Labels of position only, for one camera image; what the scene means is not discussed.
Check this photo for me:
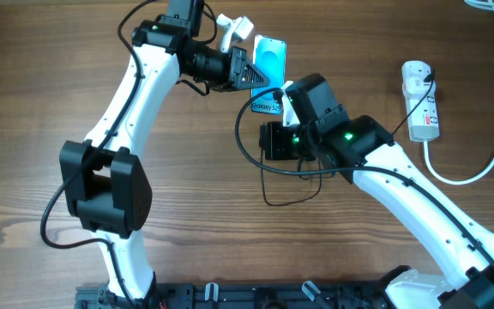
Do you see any blue screen smartphone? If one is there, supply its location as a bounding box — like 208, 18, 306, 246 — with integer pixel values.
250, 34, 286, 115

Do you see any white power strip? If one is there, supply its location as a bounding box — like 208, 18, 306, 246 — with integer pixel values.
401, 60, 439, 142

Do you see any black charger cable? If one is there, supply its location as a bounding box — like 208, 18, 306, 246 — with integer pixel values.
259, 70, 437, 207

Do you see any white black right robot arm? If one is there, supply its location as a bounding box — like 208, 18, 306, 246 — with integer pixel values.
261, 74, 494, 308

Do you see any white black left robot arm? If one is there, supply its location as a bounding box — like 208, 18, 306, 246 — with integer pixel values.
58, 1, 269, 308

